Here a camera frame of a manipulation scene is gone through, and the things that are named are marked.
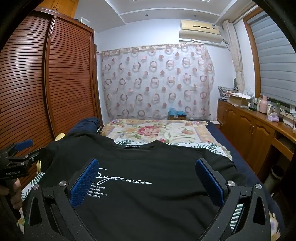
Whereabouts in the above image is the group of toiletry bottles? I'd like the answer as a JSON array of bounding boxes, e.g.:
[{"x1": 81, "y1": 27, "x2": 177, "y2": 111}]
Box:
[{"x1": 247, "y1": 97, "x2": 260, "y2": 110}]

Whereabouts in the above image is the black printed t-shirt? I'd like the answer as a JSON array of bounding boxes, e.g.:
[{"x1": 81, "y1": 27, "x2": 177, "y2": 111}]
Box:
[{"x1": 38, "y1": 134, "x2": 247, "y2": 241}]

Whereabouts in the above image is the grey window blind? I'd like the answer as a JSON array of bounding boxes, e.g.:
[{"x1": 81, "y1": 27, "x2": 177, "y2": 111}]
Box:
[{"x1": 248, "y1": 10, "x2": 296, "y2": 105}]

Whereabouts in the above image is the palm leaf print bedsheet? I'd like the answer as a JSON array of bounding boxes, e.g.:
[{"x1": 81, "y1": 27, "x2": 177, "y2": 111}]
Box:
[{"x1": 17, "y1": 137, "x2": 245, "y2": 241}]

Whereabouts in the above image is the dark waste bin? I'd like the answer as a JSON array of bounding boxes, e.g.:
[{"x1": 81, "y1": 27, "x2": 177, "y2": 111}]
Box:
[{"x1": 264, "y1": 164, "x2": 285, "y2": 193}]

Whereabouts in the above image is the wooden sideboard cabinet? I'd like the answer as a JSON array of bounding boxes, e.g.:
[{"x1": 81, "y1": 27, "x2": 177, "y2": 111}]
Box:
[{"x1": 216, "y1": 98, "x2": 296, "y2": 183}]

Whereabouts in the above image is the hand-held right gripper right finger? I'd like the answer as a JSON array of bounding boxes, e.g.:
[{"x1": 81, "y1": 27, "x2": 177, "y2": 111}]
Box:
[{"x1": 195, "y1": 158, "x2": 272, "y2": 241}]

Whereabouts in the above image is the large cardboard box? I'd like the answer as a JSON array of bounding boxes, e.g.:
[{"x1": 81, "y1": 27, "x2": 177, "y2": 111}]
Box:
[{"x1": 229, "y1": 93, "x2": 251, "y2": 106}]

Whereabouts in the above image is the orange wooden upper cabinet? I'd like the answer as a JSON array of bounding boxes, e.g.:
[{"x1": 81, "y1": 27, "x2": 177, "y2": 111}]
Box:
[{"x1": 45, "y1": 0, "x2": 80, "y2": 18}]

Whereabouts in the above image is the navy folded garment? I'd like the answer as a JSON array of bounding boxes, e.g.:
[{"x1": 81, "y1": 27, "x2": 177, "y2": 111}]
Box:
[{"x1": 67, "y1": 117, "x2": 102, "y2": 137}]

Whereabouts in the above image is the yellow soft object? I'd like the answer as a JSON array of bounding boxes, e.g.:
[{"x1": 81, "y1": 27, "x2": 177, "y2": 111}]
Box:
[{"x1": 36, "y1": 133, "x2": 68, "y2": 173}]

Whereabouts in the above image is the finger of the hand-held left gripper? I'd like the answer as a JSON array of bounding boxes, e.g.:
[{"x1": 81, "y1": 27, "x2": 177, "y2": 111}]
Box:
[
  {"x1": 6, "y1": 147, "x2": 48, "y2": 165},
  {"x1": 0, "y1": 139, "x2": 34, "y2": 159}
]

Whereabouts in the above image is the circle print sheer curtain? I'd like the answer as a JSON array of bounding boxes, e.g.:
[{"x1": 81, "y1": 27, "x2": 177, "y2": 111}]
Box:
[{"x1": 98, "y1": 43, "x2": 215, "y2": 121}]

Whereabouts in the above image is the patterned pillow stack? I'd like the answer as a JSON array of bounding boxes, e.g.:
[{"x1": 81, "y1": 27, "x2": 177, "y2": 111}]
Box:
[{"x1": 218, "y1": 86, "x2": 238, "y2": 100}]

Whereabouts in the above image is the pink bottle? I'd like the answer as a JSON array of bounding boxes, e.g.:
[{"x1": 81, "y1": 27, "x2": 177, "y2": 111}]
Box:
[{"x1": 259, "y1": 95, "x2": 269, "y2": 114}]

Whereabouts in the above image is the brown louvered wardrobe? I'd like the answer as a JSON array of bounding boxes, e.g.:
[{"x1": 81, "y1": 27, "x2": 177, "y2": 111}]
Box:
[{"x1": 0, "y1": 7, "x2": 103, "y2": 186}]

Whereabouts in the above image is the floral blanket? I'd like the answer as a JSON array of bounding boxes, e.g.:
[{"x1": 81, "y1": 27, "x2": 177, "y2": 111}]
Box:
[{"x1": 102, "y1": 118, "x2": 233, "y2": 160}]

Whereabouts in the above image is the cream tied curtain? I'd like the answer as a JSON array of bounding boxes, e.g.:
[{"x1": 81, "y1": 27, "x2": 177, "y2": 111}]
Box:
[{"x1": 222, "y1": 20, "x2": 245, "y2": 93}]

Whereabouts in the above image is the person's left forearm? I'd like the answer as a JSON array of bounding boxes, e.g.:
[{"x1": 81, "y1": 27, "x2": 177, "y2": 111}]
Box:
[{"x1": 0, "y1": 204, "x2": 23, "y2": 241}]

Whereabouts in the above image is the navy bed cover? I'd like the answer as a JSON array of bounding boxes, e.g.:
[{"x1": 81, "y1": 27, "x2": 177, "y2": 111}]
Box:
[{"x1": 203, "y1": 119, "x2": 285, "y2": 232}]

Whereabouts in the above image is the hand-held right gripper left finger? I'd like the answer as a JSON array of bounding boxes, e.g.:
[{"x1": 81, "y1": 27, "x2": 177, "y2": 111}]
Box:
[{"x1": 24, "y1": 158, "x2": 100, "y2": 241}]

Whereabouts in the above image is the person's left hand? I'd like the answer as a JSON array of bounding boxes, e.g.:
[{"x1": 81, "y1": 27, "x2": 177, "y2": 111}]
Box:
[{"x1": 0, "y1": 179, "x2": 23, "y2": 210}]

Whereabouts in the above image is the beige air conditioner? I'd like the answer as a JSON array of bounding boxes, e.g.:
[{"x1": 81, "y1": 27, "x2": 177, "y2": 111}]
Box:
[{"x1": 179, "y1": 20, "x2": 228, "y2": 44}]

